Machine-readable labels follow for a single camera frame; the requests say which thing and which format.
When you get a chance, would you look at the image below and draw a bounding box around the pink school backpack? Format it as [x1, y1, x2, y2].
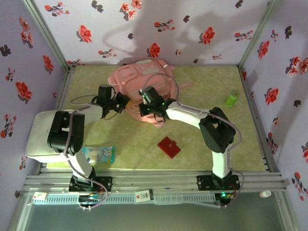
[107, 59, 193, 128]

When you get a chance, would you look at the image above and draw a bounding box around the red wallet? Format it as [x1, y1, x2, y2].
[157, 136, 181, 159]

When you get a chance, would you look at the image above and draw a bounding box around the blue tissue pack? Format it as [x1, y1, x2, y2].
[82, 146, 116, 165]

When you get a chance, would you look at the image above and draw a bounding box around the green bottle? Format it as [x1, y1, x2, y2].
[225, 89, 241, 108]

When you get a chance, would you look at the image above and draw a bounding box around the white label card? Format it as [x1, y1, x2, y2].
[134, 189, 154, 204]

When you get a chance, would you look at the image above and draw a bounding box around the clear plastic box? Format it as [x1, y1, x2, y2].
[154, 189, 183, 205]

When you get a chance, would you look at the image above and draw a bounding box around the small white red box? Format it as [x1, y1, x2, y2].
[32, 192, 48, 202]

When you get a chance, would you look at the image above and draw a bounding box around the left arm lavender cable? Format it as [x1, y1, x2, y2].
[62, 95, 109, 211]

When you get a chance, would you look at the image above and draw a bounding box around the arm lavender cable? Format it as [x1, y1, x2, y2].
[143, 73, 246, 209]
[62, 95, 109, 211]

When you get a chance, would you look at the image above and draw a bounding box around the long aluminium mounting rail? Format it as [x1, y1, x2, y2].
[23, 169, 291, 193]

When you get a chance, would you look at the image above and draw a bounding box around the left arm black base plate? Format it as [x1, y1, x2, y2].
[69, 175, 113, 193]

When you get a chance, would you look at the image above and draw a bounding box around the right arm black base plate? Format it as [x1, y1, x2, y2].
[196, 175, 241, 191]

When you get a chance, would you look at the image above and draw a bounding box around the aluminium frame post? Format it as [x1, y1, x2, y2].
[21, 0, 73, 73]
[238, 0, 283, 69]

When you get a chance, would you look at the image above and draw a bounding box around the white slotted cable duct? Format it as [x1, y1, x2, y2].
[32, 193, 216, 205]

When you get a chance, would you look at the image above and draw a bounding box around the controller board with wires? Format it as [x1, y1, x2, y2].
[78, 194, 102, 203]
[215, 192, 236, 201]

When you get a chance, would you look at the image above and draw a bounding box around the aluminium side rail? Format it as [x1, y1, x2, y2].
[238, 66, 282, 173]

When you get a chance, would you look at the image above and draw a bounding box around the right arm lavender cable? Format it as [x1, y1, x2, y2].
[143, 73, 246, 209]

